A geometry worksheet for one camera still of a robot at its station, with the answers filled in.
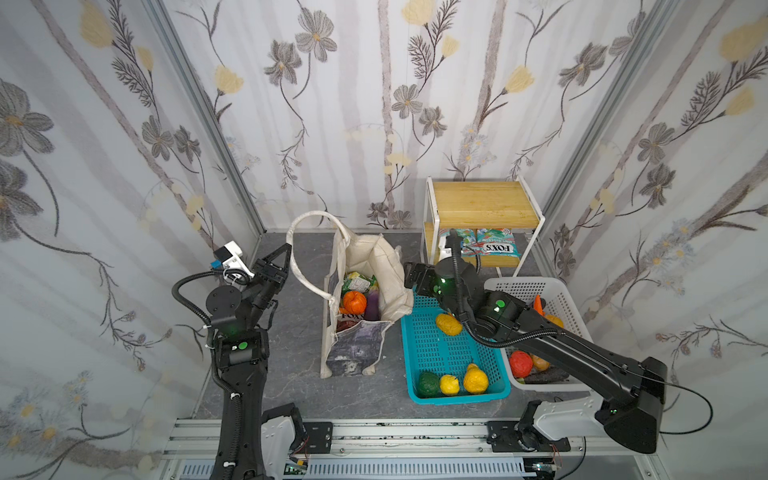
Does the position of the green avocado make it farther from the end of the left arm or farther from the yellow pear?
the end of the left arm

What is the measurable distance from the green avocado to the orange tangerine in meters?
0.26

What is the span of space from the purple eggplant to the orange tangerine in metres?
0.01

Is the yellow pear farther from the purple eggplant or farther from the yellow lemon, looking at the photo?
the purple eggplant

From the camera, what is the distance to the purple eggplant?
87cm

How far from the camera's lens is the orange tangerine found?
0.86 metres

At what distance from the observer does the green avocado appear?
780 mm

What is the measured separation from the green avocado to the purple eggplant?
22cm

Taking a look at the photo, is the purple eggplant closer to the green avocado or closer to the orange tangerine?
the orange tangerine
